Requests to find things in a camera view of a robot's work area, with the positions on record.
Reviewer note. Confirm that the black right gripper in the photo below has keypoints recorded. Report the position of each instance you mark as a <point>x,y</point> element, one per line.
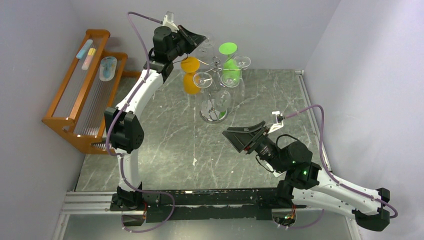
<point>254,139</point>

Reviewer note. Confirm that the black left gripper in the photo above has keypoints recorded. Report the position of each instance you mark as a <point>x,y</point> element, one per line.
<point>193,40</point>

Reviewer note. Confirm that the orange plastic wine glass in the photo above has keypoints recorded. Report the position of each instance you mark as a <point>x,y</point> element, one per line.
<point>190,65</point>

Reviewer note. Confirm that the clear stemmed wine glass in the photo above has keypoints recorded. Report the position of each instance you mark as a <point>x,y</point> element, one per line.
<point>202,80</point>

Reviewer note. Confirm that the green plastic wine glass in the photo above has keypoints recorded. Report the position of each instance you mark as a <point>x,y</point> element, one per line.
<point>229,63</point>

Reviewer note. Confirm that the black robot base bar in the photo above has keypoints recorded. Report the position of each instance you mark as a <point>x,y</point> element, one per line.
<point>178,205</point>

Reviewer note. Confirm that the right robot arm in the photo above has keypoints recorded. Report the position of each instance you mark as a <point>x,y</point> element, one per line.
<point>308,183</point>

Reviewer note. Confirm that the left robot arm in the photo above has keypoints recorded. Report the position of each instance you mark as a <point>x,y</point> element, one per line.
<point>124,131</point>

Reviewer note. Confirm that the chrome wine glass rack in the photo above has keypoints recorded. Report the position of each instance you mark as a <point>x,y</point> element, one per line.
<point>205,100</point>

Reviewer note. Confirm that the blue blister pack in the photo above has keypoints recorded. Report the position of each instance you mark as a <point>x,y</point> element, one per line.
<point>107,68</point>

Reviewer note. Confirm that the pastel toothbrush package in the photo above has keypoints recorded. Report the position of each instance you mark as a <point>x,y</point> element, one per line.
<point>85,53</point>

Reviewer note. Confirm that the orange wooden display shelf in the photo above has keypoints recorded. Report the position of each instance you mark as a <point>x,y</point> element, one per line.
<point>77,110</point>

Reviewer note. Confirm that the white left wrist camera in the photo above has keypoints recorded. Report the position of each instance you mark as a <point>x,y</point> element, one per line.
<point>168,21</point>

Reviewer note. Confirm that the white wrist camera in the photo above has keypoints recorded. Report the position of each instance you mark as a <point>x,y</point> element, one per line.
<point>168,21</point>
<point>277,121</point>

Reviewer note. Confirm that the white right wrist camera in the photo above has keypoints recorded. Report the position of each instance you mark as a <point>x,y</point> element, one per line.
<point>277,121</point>

